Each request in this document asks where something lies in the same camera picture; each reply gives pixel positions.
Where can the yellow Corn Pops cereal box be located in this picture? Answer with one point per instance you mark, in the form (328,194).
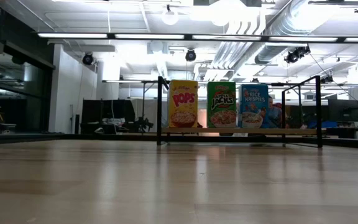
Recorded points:
(182,102)

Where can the green Apple Jacks cereal box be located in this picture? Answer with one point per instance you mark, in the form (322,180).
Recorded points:
(221,102)

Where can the wooden shelf with black frame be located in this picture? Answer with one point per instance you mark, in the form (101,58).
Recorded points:
(228,131)

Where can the blue Rice Krispies cereal box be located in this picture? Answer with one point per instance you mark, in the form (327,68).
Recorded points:
(253,102)

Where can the black office partition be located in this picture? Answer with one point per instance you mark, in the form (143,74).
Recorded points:
(104,113)

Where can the white globe ceiling lamp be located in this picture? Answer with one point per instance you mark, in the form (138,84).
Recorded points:
(170,17)

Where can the overhead LED light bar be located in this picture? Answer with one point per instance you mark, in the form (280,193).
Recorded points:
(73,35)

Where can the black track light cluster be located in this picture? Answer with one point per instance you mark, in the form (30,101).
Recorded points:
(297,54)

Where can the black computer monitor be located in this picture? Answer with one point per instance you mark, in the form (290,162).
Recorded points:
(343,110)

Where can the black metal table frame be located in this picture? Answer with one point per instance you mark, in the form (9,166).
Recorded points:
(73,137)

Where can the silver ventilation duct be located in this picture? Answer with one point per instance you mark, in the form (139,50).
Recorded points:
(291,21)

